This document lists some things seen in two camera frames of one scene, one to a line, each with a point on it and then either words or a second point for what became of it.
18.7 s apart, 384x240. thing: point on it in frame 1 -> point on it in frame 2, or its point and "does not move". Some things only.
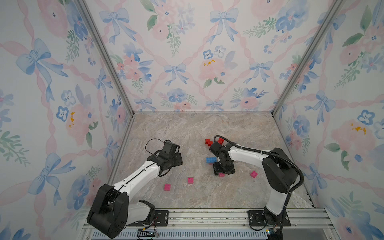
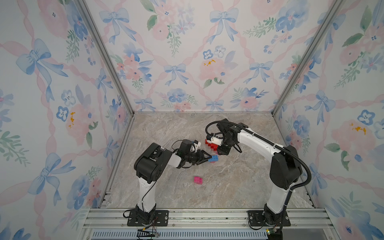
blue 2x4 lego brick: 211,160 does not move
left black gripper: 178,157 -> 200,157
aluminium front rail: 231,224 does not move
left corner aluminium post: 106,52 does not move
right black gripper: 229,169 -> 222,150
